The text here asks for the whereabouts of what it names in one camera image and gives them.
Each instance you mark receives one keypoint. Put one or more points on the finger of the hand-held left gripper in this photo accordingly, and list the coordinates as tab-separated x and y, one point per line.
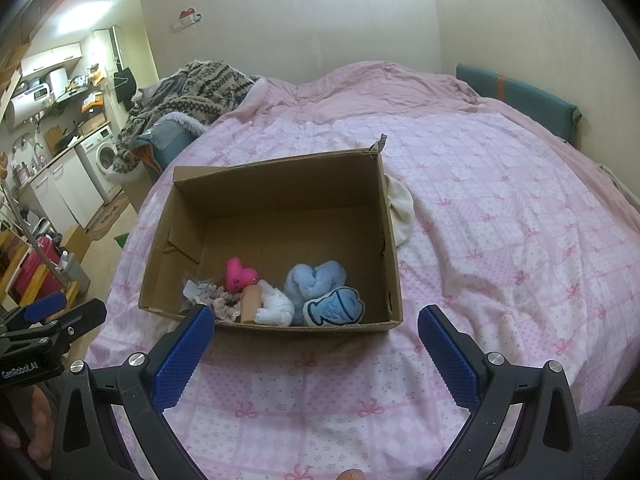
45	307
85	317

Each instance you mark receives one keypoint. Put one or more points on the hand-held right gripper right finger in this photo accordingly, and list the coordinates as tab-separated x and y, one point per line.
450	360

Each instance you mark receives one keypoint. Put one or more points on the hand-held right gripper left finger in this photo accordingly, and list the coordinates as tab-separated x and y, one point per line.
182	360

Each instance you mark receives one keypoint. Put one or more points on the beige lace scrunchie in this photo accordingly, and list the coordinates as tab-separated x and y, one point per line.
225	305

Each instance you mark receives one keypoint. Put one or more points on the clear plastic packet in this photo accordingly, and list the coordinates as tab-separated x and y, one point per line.
197	290

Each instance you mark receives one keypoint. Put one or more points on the pink heart plush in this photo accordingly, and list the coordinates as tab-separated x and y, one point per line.
237	272

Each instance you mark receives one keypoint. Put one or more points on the white soft cloth roll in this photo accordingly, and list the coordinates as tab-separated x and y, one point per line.
277	305

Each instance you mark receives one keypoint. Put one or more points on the person's left hand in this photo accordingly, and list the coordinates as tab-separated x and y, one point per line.
37	417

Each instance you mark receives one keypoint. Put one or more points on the grey trash bin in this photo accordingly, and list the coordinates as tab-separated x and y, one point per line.
77	275

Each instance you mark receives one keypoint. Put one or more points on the red suitcase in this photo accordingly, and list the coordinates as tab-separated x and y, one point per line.
35	265

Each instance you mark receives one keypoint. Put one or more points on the yellow wooden rack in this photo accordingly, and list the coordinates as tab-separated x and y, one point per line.
12	257

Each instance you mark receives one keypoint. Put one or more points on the small cardboard floor box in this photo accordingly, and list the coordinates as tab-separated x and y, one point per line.
75	242

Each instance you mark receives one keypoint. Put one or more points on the green floor mat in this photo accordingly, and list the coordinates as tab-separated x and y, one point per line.
121	240

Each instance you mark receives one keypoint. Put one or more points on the brown cylinder roll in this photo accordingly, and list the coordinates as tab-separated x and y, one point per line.
249	302

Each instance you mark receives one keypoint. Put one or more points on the white kitchen cabinet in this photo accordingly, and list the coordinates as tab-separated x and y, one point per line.
65	190

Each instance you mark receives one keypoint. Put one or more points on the blue fish plush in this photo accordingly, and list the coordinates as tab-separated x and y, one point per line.
332	307

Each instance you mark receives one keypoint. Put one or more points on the pink printed blanket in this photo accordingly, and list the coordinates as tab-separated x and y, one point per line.
500	235

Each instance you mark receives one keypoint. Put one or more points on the blue heart plush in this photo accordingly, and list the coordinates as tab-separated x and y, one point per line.
315	280

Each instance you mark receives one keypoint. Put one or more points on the white washing machine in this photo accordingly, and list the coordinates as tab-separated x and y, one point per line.
102	157

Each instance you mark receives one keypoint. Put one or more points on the person's dark grey pants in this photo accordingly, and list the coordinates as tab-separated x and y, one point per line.
610	440

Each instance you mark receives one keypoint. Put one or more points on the white water heater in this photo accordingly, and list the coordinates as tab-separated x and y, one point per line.
25	107

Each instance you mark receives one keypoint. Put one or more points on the patterned knit blanket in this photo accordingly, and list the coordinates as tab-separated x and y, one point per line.
200	85

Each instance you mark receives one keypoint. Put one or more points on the teal headboard cushion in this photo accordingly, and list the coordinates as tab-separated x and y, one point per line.
530	102

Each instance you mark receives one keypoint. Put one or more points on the white wall cabinets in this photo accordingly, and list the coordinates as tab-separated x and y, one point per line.
50	57

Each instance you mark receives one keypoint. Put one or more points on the wall power socket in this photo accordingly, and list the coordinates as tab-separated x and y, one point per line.
187	19

